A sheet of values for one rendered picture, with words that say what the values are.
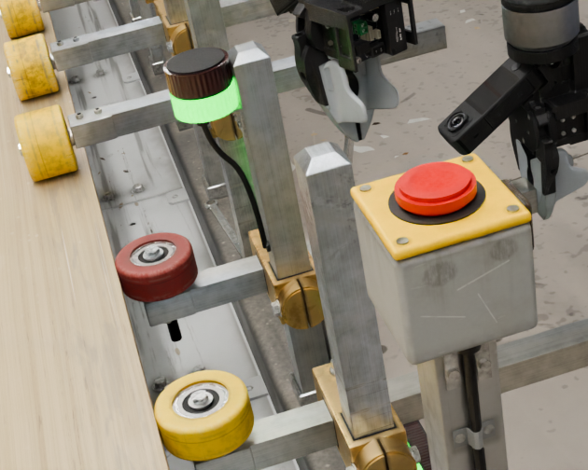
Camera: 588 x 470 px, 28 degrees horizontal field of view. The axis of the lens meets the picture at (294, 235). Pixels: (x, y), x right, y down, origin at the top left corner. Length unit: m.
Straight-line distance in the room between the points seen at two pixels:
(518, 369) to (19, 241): 0.56
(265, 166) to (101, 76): 1.31
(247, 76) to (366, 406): 0.32
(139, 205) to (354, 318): 1.01
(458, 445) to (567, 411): 1.64
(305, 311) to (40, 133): 0.38
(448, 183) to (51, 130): 0.85
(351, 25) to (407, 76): 2.60
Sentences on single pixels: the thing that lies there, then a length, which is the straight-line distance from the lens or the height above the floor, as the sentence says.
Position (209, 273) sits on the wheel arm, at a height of 0.86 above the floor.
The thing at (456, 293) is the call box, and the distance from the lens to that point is 0.57.
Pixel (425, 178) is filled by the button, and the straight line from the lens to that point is 0.58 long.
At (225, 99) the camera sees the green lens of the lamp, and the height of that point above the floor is 1.08.
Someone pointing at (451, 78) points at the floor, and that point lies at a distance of 3.56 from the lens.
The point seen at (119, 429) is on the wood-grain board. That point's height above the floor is 0.90.
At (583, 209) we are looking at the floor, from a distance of 2.86.
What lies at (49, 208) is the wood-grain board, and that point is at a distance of 1.34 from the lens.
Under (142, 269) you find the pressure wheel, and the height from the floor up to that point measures 0.91.
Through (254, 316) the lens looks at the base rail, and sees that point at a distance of 1.42.
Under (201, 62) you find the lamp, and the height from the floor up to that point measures 1.11.
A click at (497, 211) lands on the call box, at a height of 1.22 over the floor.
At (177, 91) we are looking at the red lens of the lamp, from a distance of 1.06.
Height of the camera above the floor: 1.52
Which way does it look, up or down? 32 degrees down
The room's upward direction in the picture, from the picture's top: 11 degrees counter-clockwise
